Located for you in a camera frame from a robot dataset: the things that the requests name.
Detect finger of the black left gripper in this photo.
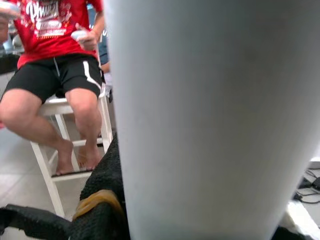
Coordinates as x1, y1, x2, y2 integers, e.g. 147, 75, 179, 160
0, 204, 73, 240

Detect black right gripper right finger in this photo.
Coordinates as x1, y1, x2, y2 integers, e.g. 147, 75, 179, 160
271, 224, 310, 240

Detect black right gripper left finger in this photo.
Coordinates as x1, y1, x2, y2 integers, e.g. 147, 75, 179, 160
67, 132, 131, 240

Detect white plastic table leg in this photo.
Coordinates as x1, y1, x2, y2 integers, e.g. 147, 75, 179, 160
103, 0, 320, 240

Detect white handheld controller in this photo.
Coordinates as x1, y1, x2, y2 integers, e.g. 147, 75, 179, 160
0, 1, 22, 20
70, 29, 87, 42

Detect person left hand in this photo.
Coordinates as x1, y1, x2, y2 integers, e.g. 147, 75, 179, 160
74, 22, 100, 52

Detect person right hand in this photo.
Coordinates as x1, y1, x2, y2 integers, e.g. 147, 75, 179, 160
0, 14, 11, 46

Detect yellow rubber band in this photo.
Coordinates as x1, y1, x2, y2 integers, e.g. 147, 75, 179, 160
72, 189, 125, 221

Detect white wooden stool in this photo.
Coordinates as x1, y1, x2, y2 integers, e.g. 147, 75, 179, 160
29, 83, 114, 219

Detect person in blue clothes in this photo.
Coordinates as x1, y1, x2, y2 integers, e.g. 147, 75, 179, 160
97, 29, 112, 74

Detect person in red shirt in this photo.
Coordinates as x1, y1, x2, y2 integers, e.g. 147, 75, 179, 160
0, 0, 113, 176

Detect black floor cables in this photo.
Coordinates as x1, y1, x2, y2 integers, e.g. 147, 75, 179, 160
293, 167, 320, 205

